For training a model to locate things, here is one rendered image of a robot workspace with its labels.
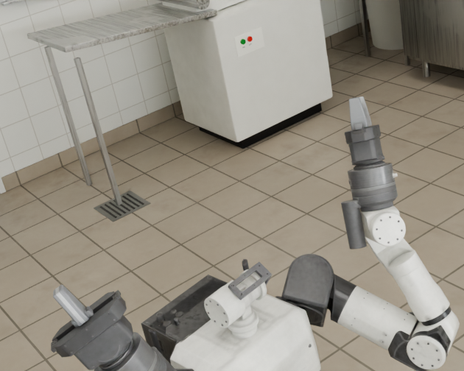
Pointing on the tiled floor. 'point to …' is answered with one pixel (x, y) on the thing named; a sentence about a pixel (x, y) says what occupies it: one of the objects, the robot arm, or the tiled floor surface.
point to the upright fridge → (442, 33)
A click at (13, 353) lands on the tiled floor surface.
